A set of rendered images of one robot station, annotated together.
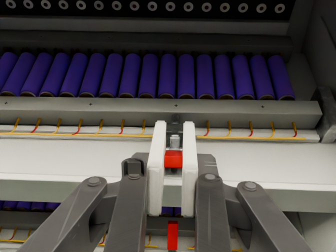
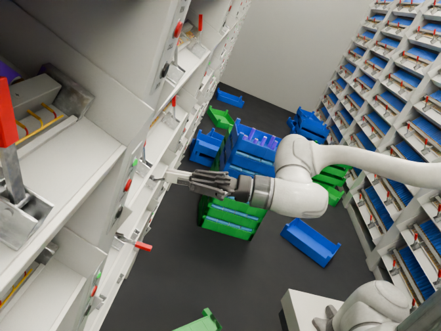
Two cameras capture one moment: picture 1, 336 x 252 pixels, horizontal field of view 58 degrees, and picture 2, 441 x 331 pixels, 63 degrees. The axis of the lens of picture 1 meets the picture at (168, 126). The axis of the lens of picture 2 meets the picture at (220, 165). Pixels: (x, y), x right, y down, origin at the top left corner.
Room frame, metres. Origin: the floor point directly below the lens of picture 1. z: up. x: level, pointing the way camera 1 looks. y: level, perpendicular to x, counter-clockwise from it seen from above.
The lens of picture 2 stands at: (0.16, 0.86, 1.10)
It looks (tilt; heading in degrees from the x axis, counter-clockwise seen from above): 26 degrees down; 263
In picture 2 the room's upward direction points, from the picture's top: 24 degrees clockwise
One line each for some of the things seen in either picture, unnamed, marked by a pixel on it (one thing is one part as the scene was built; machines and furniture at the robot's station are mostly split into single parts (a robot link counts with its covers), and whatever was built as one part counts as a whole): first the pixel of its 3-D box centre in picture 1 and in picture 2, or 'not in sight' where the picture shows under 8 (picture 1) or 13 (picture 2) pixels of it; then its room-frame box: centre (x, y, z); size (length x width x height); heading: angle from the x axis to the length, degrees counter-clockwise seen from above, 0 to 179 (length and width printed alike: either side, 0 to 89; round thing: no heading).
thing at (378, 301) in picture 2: not in sight; (373, 316); (-0.56, 0.06, 0.43); 0.18 x 0.16 x 0.22; 78
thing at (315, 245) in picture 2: not in sight; (310, 239); (-0.72, -0.85, 0.04); 0.30 x 0.20 x 0.08; 147
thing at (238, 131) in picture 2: not in sight; (263, 142); (-0.19, -0.76, 0.52); 0.30 x 0.20 x 0.08; 6
